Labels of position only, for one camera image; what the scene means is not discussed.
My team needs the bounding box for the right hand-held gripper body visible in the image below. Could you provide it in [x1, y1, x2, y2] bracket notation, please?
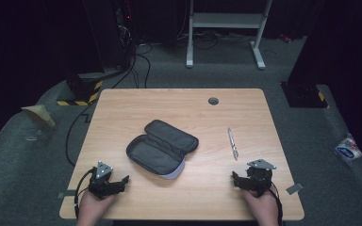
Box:
[244, 158, 278, 198]

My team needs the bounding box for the beige cone-shaped object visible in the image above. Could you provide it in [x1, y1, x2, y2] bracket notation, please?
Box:
[21, 104, 57, 129]

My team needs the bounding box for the black fabric pencil case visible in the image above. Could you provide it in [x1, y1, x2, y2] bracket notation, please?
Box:
[125, 119, 200, 181]

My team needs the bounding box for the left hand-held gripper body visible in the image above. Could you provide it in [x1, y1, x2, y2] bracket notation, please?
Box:
[88, 160, 123, 200]

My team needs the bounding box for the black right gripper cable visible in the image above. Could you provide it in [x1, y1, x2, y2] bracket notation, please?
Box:
[269, 184, 285, 226]

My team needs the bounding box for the white and blue packet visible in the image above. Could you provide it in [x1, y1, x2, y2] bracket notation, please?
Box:
[334, 132, 362, 163]

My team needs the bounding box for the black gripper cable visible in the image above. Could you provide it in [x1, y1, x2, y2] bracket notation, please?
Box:
[74, 167, 96, 220]
[269, 184, 285, 226]

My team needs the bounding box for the white metal stand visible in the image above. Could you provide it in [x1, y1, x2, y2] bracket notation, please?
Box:
[185, 0, 273, 71]

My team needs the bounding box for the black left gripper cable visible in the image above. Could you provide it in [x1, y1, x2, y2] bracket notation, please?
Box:
[74, 167, 96, 220]

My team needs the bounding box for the grey tape strip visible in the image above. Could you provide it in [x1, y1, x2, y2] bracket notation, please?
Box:
[285, 182, 304, 196]
[57, 189, 77, 200]

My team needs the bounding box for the silver pen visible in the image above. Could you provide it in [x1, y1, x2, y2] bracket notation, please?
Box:
[227, 126, 240, 161]

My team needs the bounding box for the black base with yellow stripes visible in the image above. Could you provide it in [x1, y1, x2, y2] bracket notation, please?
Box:
[56, 73, 105, 107]
[280, 81, 330, 110]

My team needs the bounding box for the black floor cable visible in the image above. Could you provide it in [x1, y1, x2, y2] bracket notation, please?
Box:
[64, 43, 153, 168]

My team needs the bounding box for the clear plastic piece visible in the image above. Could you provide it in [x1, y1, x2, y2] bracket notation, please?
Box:
[24, 129, 43, 143]

